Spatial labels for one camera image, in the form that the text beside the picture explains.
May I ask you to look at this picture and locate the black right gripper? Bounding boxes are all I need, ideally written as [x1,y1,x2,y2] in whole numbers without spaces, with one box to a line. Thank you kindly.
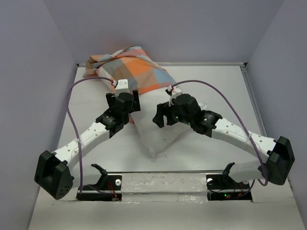
[153,100,192,127]

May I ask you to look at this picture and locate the white pillow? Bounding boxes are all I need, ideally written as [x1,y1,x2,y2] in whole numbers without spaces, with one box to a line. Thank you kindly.
[130,87,191,158]

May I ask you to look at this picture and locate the orange blue checked pillowcase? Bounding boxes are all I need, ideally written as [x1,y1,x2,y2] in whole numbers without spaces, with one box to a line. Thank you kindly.
[83,46,176,94]

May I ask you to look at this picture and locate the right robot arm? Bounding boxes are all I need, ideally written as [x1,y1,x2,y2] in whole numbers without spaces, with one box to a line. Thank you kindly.
[153,94,295,188]

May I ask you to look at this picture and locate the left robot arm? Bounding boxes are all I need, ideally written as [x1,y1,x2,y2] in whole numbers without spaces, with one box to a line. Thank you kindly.
[34,90,141,200]

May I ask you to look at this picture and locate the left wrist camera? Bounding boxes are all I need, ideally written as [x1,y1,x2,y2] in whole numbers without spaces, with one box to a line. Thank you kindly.
[114,79,130,97]

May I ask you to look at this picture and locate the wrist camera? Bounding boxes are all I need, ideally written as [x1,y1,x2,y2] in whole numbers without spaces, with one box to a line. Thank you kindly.
[165,85,182,106]
[114,79,130,97]

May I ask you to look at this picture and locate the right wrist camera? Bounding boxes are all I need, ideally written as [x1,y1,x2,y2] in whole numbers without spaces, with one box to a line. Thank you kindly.
[165,85,182,106]

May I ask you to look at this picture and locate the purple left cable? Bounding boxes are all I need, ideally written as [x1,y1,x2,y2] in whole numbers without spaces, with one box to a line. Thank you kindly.
[66,77,116,192]

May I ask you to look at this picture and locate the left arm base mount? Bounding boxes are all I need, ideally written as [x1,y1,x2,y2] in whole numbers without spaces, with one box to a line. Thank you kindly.
[76,164,122,202]

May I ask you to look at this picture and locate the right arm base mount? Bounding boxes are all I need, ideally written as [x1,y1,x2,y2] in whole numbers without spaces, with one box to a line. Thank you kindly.
[206,162,252,201]

